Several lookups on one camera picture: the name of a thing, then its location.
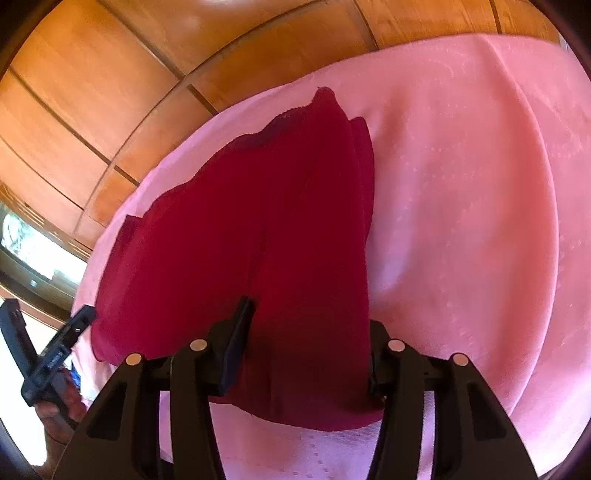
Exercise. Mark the maroon long-sleeve shirt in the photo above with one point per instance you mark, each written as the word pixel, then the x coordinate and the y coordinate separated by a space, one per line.
pixel 240 230

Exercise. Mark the pink bed sheet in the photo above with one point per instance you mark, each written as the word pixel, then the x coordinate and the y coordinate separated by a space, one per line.
pixel 461 207

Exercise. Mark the person's left hand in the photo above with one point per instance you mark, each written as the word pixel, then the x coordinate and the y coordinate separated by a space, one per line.
pixel 57 422

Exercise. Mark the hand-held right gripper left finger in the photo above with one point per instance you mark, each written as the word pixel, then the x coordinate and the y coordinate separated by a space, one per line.
pixel 233 355

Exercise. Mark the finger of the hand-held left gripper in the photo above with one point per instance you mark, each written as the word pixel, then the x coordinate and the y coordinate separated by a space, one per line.
pixel 74 325
pixel 14 332

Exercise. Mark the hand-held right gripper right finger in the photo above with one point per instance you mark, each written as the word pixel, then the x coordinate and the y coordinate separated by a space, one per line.
pixel 383 364

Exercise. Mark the window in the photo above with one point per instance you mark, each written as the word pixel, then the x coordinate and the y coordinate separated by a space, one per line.
pixel 32 249

